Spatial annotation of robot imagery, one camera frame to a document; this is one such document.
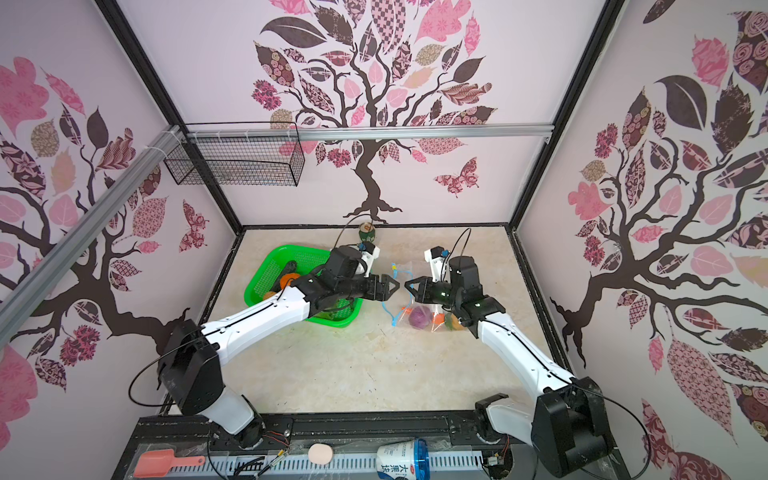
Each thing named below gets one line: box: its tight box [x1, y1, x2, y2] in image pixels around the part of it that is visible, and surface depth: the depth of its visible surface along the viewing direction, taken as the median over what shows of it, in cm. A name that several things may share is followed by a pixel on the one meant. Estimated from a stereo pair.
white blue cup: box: [376, 438, 431, 480], surface depth 66 cm
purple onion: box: [408, 306, 432, 329], surface depth 85 cm
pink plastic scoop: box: [134, 449, 206, 478], surface depth 70 cm
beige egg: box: [308, 443, 333, 465], surface depth 71 cm
